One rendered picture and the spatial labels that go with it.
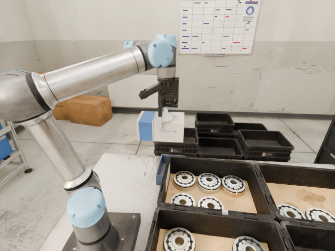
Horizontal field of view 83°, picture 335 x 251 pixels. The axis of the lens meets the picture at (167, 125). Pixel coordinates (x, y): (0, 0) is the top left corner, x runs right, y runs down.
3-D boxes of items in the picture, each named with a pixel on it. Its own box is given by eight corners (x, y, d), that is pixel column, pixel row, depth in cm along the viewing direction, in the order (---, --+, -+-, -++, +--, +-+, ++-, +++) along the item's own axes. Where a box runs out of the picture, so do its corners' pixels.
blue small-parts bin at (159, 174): (182, 187, 104) (183, 178, 101) (155, 185, 106) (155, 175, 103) (184, 164, 122) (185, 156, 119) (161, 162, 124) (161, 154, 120)
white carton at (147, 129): (137, 140, 82) (135, 121, 78) (142, 127, 93) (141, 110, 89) (183, 142, 81) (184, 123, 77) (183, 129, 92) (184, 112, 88)
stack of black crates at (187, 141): (154, 180, 187) (153, 141, 167) (158, 161, 214) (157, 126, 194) (195, 183, 184) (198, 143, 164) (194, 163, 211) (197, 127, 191)
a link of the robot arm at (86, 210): (76, 250, 60) (64, 220, 55) (74, 218, 71) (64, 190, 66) (113, 232, 65) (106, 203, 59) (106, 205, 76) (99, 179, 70)
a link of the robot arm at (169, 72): (155, 67, 70) (158, 63, 77) (155, 79, 72) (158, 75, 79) (175, 67, 70) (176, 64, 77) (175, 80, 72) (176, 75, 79)
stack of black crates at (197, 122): (194, 158, 220) (196, 123, 200) (193, 144, 247) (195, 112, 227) (229, 160, 217) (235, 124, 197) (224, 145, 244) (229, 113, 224)
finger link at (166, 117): (172, 129, 74) (173, 106, 76) (157, 128, 75) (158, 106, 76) (172, 130, 77) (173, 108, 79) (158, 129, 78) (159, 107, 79)
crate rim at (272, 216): (156, 209, 67) (155, 204, 66) (167, 159, 94) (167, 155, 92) (275, 224, 62) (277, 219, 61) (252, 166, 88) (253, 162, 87)
